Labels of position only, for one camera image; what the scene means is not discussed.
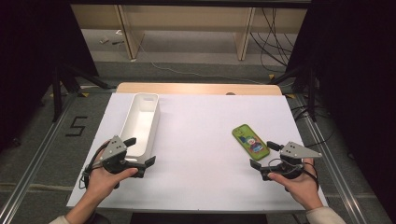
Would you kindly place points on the white plastic storage bin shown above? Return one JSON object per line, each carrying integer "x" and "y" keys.
{"x": 140, "y": 124}

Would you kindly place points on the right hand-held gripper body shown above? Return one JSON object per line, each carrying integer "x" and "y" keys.
{"x": 295, "y": 151}

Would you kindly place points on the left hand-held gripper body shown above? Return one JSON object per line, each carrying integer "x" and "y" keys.
{"x": 113, "y": 149}

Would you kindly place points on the small white scrap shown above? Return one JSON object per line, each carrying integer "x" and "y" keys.
{"x": 104, "y": 40}

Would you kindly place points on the black tripod stand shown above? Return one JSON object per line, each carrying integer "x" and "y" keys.
{"x": 312, "y": 93}
{"x": 56, "y": 93}

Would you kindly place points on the beige wooden desk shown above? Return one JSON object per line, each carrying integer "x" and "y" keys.
{"x": 186, "y": 18}

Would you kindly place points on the aluminium floor rail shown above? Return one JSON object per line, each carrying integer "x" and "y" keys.
{"x": 29, "y": 177}
{"x": 337, "y": 174}

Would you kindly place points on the black curtain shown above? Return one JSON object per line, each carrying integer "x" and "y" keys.
{"x": 358, "y": 77}
{"x": 31, "y": 62}

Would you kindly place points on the white table cover sheet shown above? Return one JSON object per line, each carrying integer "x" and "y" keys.
{"x": 202, "y": 140}

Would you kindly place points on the small black pen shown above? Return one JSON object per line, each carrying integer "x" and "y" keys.
{"x": 117, "y": 42}

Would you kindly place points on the green cartoon phone case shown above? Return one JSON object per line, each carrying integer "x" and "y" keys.
{"x": 250, "y": 141}

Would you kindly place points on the person's right hand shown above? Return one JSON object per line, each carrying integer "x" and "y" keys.
{"x": 300, "y": 189}

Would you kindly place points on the person's left hand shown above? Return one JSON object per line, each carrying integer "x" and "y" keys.
{"x": 102, "y": 183}

